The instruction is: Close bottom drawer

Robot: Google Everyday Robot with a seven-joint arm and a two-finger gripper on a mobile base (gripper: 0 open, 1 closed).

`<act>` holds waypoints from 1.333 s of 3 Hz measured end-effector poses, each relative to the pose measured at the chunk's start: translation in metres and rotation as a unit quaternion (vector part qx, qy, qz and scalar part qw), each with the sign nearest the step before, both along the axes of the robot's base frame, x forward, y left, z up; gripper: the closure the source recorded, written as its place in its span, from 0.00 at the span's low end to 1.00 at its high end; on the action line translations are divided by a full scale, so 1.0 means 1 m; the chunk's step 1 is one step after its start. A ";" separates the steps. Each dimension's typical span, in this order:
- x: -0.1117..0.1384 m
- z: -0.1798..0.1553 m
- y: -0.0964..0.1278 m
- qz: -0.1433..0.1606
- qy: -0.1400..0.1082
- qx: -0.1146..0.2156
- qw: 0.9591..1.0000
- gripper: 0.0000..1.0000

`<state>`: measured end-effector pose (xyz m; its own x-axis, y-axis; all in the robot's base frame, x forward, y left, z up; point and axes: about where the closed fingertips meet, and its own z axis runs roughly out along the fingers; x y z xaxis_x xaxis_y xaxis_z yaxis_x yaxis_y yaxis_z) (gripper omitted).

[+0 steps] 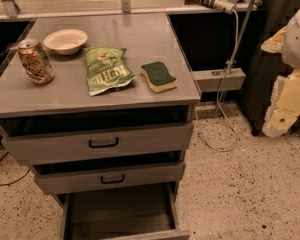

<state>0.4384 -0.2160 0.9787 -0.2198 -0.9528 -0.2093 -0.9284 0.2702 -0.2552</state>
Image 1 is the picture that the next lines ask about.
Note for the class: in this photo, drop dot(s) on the grey metal bracket box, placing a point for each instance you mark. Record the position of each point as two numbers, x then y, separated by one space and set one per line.
217 80

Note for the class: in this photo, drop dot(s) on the white paper bowl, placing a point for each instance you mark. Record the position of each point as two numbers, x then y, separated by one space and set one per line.
66 42

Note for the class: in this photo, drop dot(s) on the dark cabinet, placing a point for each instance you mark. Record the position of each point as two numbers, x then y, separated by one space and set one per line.
263 68

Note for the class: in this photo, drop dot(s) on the gold soda can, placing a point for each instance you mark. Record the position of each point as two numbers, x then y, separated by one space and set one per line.
35 61

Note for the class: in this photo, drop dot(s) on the grey drawer cabinet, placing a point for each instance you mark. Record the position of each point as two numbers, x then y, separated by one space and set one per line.
147 38

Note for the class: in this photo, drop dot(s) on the metal railing shelf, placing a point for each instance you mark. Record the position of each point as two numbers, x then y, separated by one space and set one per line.
116 4

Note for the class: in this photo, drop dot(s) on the grey drawer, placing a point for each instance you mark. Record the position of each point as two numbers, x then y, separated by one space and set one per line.
132 213
107 173
101 134

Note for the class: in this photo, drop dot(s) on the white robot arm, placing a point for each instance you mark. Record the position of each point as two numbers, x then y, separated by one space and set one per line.
285 98

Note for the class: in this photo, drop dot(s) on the grey middle drawer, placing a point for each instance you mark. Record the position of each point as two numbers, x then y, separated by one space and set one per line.
107 173

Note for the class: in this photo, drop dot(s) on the green chip bag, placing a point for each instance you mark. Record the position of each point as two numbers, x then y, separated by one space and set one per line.
106 69

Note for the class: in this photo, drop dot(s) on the grey top drawer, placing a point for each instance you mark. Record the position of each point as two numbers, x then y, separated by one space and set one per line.
101 134

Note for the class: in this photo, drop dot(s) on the white power adapter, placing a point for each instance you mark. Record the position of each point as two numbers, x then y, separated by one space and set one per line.
225 6

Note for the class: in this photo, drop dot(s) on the green yellow sponge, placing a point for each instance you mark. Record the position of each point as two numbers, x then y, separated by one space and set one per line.
158 77

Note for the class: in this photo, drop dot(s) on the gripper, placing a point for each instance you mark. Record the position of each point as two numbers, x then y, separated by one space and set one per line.
297 39

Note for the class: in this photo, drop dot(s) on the grey bottom drawer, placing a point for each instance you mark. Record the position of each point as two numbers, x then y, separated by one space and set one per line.
132 213

